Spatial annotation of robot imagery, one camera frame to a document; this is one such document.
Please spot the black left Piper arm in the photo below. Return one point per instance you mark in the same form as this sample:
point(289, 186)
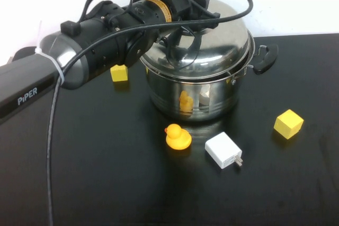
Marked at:
point(100, 43)

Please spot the white plug charger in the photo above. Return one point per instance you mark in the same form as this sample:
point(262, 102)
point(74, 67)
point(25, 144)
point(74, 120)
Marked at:
point(222, 148)

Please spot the yellow rubber duck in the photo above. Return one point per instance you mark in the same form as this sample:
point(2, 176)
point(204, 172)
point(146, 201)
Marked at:
point(177, 138)

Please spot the small yellow cube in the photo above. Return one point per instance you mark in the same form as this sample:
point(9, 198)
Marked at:
point(119, 73)

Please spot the steel pot lid black knob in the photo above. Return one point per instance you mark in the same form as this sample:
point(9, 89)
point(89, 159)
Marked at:
point(222, 40)

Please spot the white zip tie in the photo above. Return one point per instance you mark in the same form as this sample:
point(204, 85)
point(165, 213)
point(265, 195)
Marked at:
point(54, 63)

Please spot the large yellow cube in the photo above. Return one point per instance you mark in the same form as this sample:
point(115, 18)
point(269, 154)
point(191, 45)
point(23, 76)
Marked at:
point(288, 124)

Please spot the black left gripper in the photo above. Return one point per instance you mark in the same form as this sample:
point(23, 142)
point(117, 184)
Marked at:
point(185, 6)

